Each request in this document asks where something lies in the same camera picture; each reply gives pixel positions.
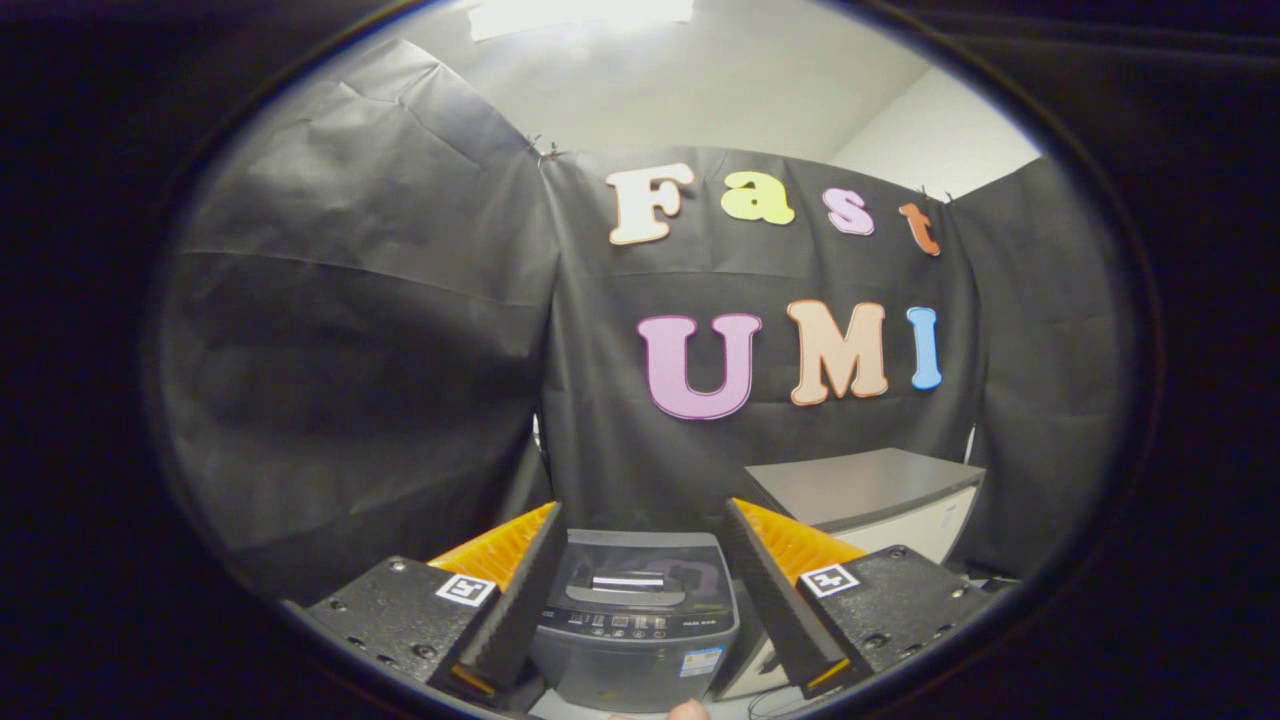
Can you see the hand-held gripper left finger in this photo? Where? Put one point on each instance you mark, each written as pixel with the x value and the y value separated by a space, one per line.
pixel 520 600

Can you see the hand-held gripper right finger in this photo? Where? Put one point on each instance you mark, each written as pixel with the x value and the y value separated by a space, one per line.
pixel 770 600

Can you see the grey washing machine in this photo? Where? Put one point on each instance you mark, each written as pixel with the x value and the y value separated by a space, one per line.
pixel 630 665

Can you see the black backdrop cloth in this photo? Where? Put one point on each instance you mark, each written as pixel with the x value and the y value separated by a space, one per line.
pixel 350 350

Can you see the white cabinet with dark frame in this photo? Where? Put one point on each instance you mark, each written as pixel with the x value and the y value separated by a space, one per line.
pixel 870 485

